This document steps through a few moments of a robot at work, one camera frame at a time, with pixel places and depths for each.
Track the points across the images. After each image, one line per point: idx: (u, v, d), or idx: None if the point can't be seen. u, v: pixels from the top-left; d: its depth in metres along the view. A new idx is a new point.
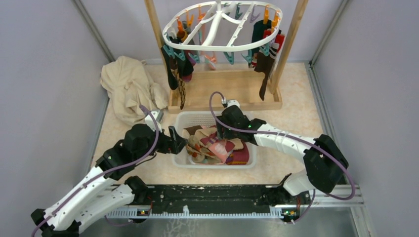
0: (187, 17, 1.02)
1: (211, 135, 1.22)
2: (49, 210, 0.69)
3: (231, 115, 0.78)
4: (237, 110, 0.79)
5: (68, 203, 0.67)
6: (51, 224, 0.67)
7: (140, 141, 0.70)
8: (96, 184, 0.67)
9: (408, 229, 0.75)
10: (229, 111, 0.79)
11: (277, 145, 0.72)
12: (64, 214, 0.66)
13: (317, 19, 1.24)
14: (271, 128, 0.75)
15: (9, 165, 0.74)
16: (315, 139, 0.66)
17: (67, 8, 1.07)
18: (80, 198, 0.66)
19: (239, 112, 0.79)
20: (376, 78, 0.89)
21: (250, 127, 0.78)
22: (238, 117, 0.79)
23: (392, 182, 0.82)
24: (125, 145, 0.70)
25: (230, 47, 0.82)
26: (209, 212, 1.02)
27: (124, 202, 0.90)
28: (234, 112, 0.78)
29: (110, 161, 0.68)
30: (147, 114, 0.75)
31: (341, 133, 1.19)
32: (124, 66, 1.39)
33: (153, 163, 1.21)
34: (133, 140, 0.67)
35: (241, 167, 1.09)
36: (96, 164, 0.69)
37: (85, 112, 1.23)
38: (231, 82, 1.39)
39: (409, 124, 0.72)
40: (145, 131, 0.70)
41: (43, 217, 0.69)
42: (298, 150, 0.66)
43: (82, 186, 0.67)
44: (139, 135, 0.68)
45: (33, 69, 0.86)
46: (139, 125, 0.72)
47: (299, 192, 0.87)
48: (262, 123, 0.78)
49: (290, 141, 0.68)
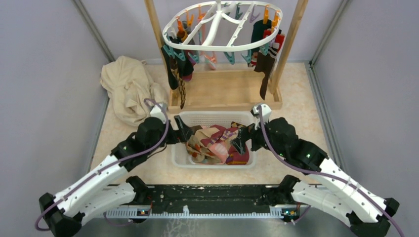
0: (187, 17, 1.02)
1: (212, 136, 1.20)
2: (58, 194, 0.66)
3: (286, 135, 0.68)
4: (292, 129, 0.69)
5: (82, 188, 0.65)
6: (61, 209, 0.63)
7: (153, 134, 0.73)
8: (111, 172, 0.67)
9: (407, 229, 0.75)
10: (282, 130, 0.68)
11: (339, 192, 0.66)
12: (76, 199, 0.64)
13: (318, 19, 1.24)
14: (335, 169, 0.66)
15: (9, 164, 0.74)
16: (387, 203, 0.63)
17: (66, 8, 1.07)
18: (96, 183, 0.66)
19: (293, 133, 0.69)
20: (376, 77, 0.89)
21: (309, 156, 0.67)
22: (292, 138, 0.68)
23: (391, 182, 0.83)
24: (138, 138, 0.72)
25: (231, 47, 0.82)
26: (209, 212, 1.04)
27: (125, 200, 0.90)
28: (288, 132, 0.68)
29: (126, 151, 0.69)
30: (155, 106, 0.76)
31: (341, 133, 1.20)
32: (124, 66, 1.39)
33: (153, 163, 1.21)
34: (146, 132, 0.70)
35: (241, 167, 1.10)
36: (111, 153, 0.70)
37: (85, 112, 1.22)
38: (231, 82, 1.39)
39: (408, 123, 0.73)
40: (156, 123, 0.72)
41: (52, 201, 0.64)
42: (368, 213, 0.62)
43: (96, 172, 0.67)
44: (151, 128, 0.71)
45: (33, 69, 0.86)
46: (148, 118, 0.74)
47: (302, 199, 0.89)
48: (324, 157, 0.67)
49: (360, 198, 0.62)
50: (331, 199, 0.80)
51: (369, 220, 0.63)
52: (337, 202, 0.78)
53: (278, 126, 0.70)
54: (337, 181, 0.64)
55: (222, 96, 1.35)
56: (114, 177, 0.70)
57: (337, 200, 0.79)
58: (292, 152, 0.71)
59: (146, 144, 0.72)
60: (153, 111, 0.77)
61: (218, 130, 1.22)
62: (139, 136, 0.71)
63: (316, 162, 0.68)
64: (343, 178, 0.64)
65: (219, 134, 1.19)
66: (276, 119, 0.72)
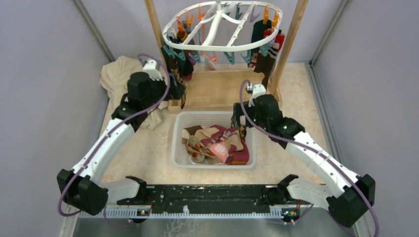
0: (187, 17, 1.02)
1: (212, 136, 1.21)
2: (75, 167, 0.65)
3: (269, 107, 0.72)
4: (274, 103, 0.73)
5: (99, 154, 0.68)
6: (86, 175, 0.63)
7: (144, 88, 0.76)
8: (120, 132, 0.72)
9: (408, 230, 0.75)
10: (265, 102, 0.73)
11: (312, 164, 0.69)
12: (97, 164, 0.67)
13: (318, 19, 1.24)
14: (310, 141, 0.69)
15: (10, 165, 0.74)
16: (358, 178, 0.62)
17: (66, 8, 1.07)
18: (109, 144, 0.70)
19: (275, 106, 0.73)
20: (376, 77, 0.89)
21: (285, 127, 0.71)
22: (274, 110, 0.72)
23: (390, 182, 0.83)
24: (131, 96, 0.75)
25: (230, 46, 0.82)
26: (209, 212, 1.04)
27: (131, 190, 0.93)
28: (270, 103, 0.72)
29: (125, 111, 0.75)
30: (147, 63, 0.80)
31: (341, 133, 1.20)
32: (124, 66, 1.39)
33: (153, 163, 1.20)
34: (137, 87, 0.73)
35: (241, 167, 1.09)
36: (112, 117, 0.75)
37: (85, 112, 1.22)
38: (231, 82, 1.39)
39: (408, 124, 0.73)
40: (144, 76, 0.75)
41: (73, 173, 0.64)
42: (336, 183, 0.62)
43: (106, 135, 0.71)
44: (140, 81, 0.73)
45: (33, 70, 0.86)
46: (136, 74, 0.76)
47: (299, 196, 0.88)
48: (300, 130, 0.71)
49: (329, 169, 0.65)
50: (318, 188, 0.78)
51: (339, 192, 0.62)
52: (322, 189, 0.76)
53: (264, 99, 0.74)
54: (309, 151, 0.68)
55: (222, 96, 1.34)
56: (123, 137, 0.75)
57: (322, 188, 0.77)
58: (273, 125, 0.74)
59: (142, 100, 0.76)
60: (146, 69, 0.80)
61: (219, 130, 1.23)
62: (131, 94, 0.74)
63: (293, 134, 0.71)
64: (314, 148, 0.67)
65: (219, 134, 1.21)
66: (265, 95, 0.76)
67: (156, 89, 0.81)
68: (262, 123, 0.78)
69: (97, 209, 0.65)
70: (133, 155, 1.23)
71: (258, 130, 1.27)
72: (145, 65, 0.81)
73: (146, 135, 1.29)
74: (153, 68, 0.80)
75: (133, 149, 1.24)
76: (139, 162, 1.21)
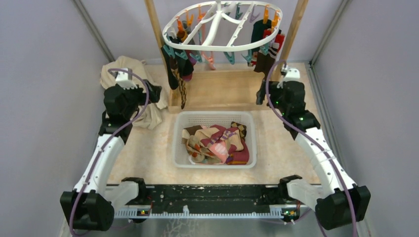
0: (187, 17, 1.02)
1: (212, 136, 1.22)
2: (77, 186, 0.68)
3: (293, 95, 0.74)
4: (302, 92, 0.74)
5: (98, 168, 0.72)
6: (90, 190, 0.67)
7: (121, 101, 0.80)
8: (112, 144, 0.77)
9: (408, 230, 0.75)
10: (292, 89, 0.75)
11: (314, 160, 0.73)
12: (98, 177, 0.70)
13: (318, 19, 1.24)
14: (320, 138, 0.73)
15: (10, 165, 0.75)
16: (354, 185, 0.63)
17: (66, 8, 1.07)
18: (105, 159, 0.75)
19: (301, 96, 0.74)
20: (376, 78, 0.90)
21: (301, 119, 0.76)
22: (297, 99, 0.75)
23: (390, 183, 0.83)
24: (111, 112, 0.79)
25: (230, 46, 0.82)
26: (209, 212, 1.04)
27: (131, 192, 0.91)
28: (297, 92, 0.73)
29: (110, 127, 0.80)
30: (118, 76, 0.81)
31: (341, 133, 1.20)
32: (124, 66, 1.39)
33: (153, 163, 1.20)
34: (115, 102, 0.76)
35: (241, 167, 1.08)
36: (100, 135, 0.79)
37: (85, 112, 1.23)
38: (231, 82, 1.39)
39: (408, 124, 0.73)
40: (118, 91, 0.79)
41: (76, 192, 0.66)
42: (329, 182, 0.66)
43: (100, 150, 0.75)
44: (115, 97, 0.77)
45: (33, 70, 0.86)
46: (110, 89, 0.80)
47: (295, 195, 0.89)
48: (315, 125, 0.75)
49: (328, 169, 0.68)
50: (314, 190, 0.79)
51: (329, 192, 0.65)
52: (317, 192, 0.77)
53: (292, 85, 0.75)
54: (315, 147, 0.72)
55: (222, 96, 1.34)
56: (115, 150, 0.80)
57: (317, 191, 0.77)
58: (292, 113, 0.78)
59: (122, 113, 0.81)
60: (117, 81, 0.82)
61: (218, 130, 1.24)
62: (110, 109, 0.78)
63: (307, 127, 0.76)
64: (322, 146, 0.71)
65: (219, 134, 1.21)
66: (294, 81, 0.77)
67: (134, 99, 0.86)
68: (282, 106, 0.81)
69: (107, 224, 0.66)
70: (133, 154, 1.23)
71: (258, 130, 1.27)
72: (117, 76, 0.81)
73: (146, 135, 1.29)
74: (127, 79, 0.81)
75: (134, 149, 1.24)
76: (139, 162, 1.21)
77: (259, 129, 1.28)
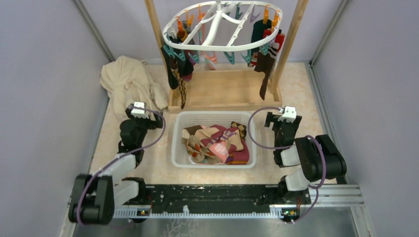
0: (187, 16, 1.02)
1: (212, 136, 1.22)
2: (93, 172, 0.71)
3: (284, 138, 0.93)
4: (291, 138, 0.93)
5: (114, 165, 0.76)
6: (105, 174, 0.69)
7: (134, 133, 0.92)
8: (127, 158, 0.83)
9: (407, 230, 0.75)
10: (285, 135, 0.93)
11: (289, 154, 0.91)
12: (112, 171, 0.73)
13: (318, 19, 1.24)
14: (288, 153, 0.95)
15: (9, 165, 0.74)
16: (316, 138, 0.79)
17: (66, 8, 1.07)
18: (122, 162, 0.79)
19: (291, 140, 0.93)
20: (376, 77, 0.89)
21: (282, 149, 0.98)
22: (286, 142, 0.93)
23: (390, 183, 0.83)
24: (127, 142, 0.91)
25: (230, 46, 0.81)
26: (209, 212, 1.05)
27: (131, 194, 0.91)
28: (288, 137, 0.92)
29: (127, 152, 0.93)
30: (135, 108, 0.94)
31: (341, 133, 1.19)
32: (124, 66, 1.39)
33: (152, 163, 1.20)
34: (130, 134, 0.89)
35: (241, 167, 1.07)
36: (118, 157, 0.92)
37: (85, 113, 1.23)
38: (231, 82, 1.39)
39: (408, 124, 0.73)
40: (131, 124, 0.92)
41: (91, 176, 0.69)
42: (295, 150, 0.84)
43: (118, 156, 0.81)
44: (130, 130, 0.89)
45: (32, 70, 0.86)
46: (126, 123, 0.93)
47: (295, 189, 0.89)
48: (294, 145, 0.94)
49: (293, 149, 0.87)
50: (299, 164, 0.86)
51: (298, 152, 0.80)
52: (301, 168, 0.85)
53: (286, 130, 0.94)
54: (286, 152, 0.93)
55: (222, 96, 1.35)
56: (126, 166, 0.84)
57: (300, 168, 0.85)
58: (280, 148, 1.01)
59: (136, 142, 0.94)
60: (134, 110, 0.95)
61: (219, 129, 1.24)
62: (126, 139, 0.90)
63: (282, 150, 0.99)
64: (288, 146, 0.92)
65: (219, 134, 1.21)
66: (288, 128, 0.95)
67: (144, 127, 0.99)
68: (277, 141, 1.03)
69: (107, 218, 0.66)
70: None
71: (258, 130, 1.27)
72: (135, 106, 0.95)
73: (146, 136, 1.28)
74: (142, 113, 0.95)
75: None
76: None
77: (259, 129, 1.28)
